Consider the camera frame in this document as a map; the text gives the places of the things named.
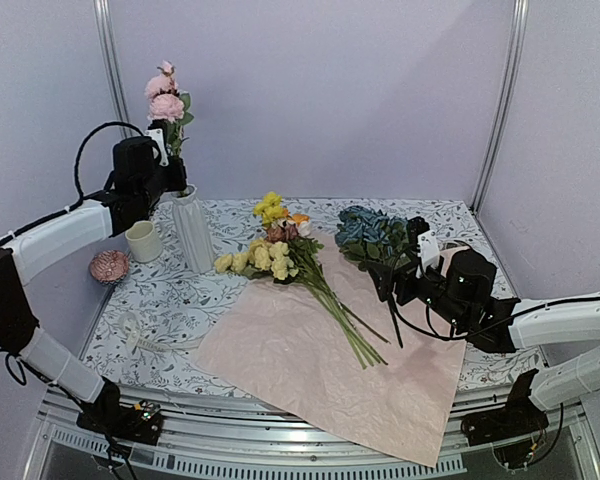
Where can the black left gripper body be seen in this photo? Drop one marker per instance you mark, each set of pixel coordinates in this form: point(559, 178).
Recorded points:
point(155, 187)

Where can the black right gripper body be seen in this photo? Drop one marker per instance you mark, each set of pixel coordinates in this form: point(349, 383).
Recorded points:
point(451, 310)

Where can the pink peony flower stem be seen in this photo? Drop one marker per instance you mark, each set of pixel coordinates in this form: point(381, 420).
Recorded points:
point(169, 112)

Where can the blue flower bunch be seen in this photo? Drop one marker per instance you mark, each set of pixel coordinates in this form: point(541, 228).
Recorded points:
point(383, 246)

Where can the cream printed ribbon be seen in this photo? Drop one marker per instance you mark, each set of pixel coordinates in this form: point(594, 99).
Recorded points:
point(130, 327)

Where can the pink flower bouquet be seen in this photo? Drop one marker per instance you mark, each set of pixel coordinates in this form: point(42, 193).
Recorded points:
point(288, 254)

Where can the pink wrapping paper sheet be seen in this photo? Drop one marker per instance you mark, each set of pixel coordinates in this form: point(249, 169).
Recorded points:
point(278, 344)

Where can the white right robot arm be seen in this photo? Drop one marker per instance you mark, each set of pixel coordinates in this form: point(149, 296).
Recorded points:
point(548, 322)

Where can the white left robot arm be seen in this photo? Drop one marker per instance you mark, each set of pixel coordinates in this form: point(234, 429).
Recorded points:
point(39, 280)

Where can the white ribbed ceramic vase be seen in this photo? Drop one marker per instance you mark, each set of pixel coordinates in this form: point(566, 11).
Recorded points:
point(192, 230)

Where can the cream ceramic mug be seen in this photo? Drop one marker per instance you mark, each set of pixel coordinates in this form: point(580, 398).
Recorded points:
point(144, 241)

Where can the pink patterned ball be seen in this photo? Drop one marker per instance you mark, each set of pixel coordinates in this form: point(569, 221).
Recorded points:
point(109, 267)

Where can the floral patterned tablecloth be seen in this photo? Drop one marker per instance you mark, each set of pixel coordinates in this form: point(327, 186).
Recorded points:
point(174, 304)

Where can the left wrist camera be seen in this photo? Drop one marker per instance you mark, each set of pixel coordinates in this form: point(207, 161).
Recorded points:
point(157, 132)

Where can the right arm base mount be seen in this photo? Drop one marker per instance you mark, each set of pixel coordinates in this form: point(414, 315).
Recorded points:
point(517, 417)

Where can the right aluminium frame post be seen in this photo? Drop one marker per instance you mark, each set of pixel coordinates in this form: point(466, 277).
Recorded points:
point(509, 79)

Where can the aluminium frame post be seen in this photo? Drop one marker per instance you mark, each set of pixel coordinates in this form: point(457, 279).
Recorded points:
point(509, 79)
point(105, 29)

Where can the left aluminium frame post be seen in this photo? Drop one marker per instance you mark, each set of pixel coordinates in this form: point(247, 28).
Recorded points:
point(105, 29)

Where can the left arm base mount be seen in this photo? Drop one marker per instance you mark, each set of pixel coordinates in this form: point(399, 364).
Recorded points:
point(141, 422)

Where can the aluminium front rail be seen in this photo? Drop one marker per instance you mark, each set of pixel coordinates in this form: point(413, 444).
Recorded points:
point(212, 437)

